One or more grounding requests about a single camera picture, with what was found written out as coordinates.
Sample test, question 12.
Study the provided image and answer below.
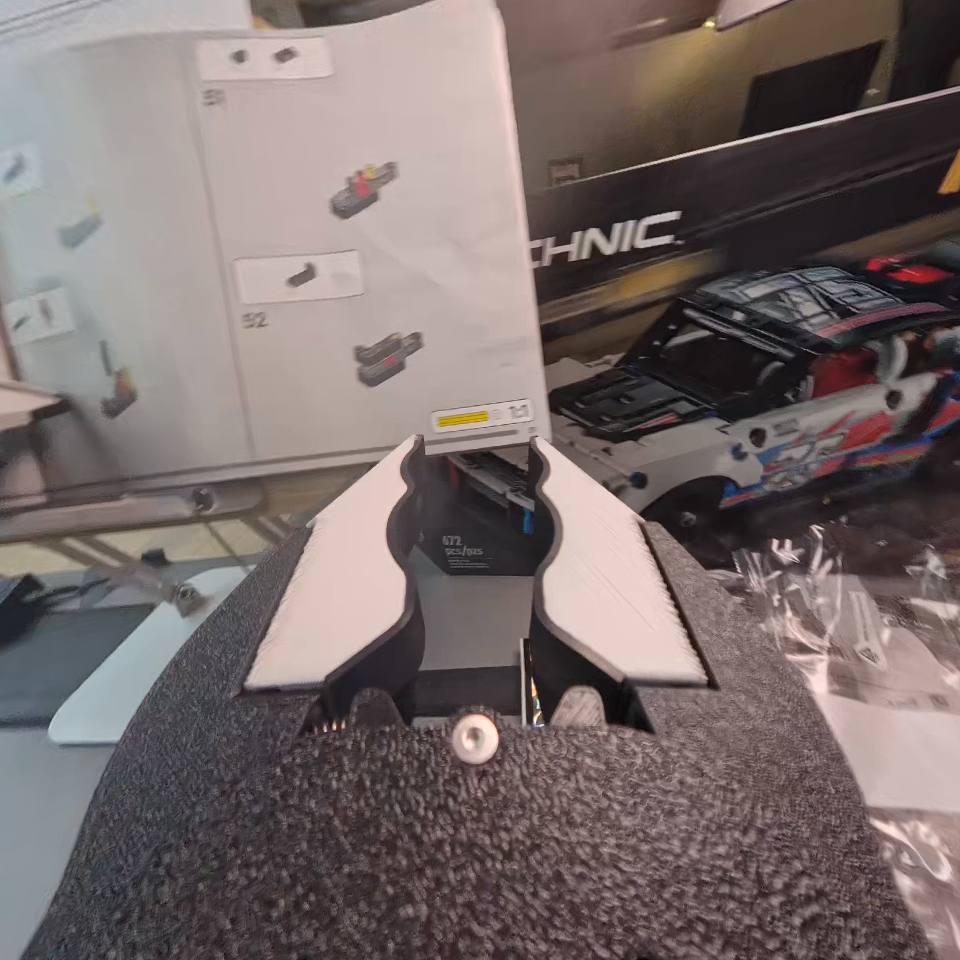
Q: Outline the black toy car set box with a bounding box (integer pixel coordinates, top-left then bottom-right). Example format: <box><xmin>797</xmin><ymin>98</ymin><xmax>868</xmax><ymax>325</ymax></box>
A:
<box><xmin>416</xmin><ymin>84</ymin><xmax>960</xmax><ymax>579</ymax></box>

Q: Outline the white book stand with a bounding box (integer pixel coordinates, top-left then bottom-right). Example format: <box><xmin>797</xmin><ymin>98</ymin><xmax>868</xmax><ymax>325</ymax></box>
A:
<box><xmin>0</xmin><ymin>375</ymin><xmax>316</xmax><ymax>747</ymax></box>

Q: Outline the toy building instruction booklet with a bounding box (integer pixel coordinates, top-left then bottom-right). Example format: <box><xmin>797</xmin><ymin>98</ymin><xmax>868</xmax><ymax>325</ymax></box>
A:
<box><xmin>0</xmin><ymin>0</ymin><xmax>554</xmax><ymax>481</ymax></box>

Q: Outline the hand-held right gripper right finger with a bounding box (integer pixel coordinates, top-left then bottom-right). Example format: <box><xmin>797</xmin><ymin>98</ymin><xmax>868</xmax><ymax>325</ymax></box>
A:
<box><xmin>529</xmin><ymin>437</ymin><xmax>711</xmax><ymax>727</ymax></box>

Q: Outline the black desk strip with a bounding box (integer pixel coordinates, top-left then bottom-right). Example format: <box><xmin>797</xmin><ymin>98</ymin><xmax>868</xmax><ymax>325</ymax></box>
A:
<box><xmin>0</xmin><ymin>603</ymin><xmax>155</xmax><ymax>730</ymax></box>

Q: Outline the clear plastic bag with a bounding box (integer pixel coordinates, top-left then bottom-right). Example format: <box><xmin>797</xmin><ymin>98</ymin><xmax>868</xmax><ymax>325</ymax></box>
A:
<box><xmin>723</xmin><ymin>521</ymin><xmax>960</xmax><ymax>960</ymax></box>

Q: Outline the printed paper sheet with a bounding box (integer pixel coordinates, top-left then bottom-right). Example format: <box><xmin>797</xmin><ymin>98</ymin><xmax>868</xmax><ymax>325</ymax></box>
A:
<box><xmin>817</xmin><ymin>570</ymin><xmax>960</xmax><ymax>819</ymax></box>

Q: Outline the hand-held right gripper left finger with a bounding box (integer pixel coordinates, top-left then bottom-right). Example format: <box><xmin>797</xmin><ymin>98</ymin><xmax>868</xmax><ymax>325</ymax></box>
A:
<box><xmin>244</xmin><ymin>435</ymin><xmax>427</xmax><ymax>723</ymax></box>

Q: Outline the bright white light panel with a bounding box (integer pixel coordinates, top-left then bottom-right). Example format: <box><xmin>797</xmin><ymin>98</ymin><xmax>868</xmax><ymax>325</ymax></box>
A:
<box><xmin>716</xmin><ymin>0</ymin><xmax>960</xmax><ymax>33</ymax></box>

